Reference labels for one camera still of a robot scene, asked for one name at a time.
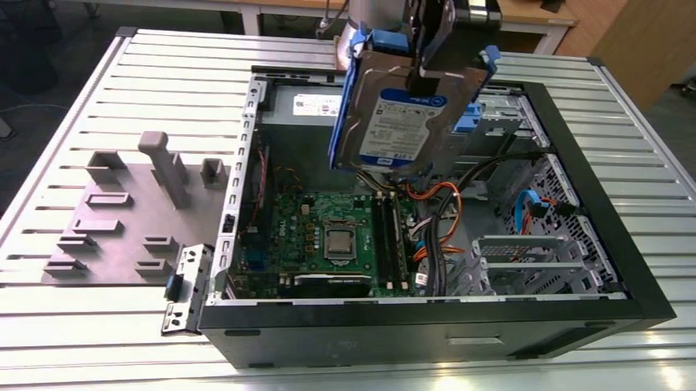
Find CPU socket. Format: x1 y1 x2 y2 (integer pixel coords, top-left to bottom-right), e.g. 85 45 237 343
322 218 359 266

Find green motherboard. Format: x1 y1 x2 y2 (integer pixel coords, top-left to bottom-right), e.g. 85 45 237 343
227 191 430 298

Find grey power supply unit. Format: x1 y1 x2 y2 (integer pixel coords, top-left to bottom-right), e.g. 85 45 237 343
259 85 359 192

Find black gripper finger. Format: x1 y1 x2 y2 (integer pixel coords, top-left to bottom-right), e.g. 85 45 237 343
406 60 442 97

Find black graphics card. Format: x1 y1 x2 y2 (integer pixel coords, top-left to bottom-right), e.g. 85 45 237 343
275 271 375 299

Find metal disk bay cage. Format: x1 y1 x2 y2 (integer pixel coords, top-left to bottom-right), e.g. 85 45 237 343
470 234 626 297

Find wooden cabinet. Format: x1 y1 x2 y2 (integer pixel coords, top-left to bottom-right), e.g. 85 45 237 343
558 0 696 111

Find grey parts rack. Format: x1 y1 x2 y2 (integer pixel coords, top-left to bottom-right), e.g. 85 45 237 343
40 130 232 286

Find blue drive bay latch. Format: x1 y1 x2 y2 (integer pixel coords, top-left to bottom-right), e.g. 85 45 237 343
451 102 482 134

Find metal expansion slot bracket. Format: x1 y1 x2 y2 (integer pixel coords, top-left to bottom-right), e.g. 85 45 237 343
160 242 216 337

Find blue data wire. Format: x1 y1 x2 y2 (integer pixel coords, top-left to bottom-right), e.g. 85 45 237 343
518 189 545 238

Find silver CPU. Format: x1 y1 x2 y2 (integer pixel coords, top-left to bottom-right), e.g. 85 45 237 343
326 228 354 253

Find black red power wire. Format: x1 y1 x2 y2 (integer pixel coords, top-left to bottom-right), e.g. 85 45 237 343
542 197 591 219

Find wooden desk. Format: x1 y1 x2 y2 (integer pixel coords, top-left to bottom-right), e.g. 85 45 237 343
216 0 581 46

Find hard disk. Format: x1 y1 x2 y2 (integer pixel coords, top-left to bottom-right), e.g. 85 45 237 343
328 28 501 176

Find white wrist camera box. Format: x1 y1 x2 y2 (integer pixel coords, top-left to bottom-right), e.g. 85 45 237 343
460 0 505 29

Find metal optical drive cage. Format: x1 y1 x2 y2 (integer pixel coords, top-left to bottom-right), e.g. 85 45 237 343
434 86 545 180

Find orange yellow power wires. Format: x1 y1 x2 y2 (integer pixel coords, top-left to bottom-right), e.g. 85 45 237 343
404 178 466 266

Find black cable bundle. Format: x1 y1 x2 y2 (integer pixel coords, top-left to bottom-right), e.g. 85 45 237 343
423 151 545 297

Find black open PC case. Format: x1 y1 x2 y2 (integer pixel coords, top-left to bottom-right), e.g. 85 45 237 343
195 64 676 370

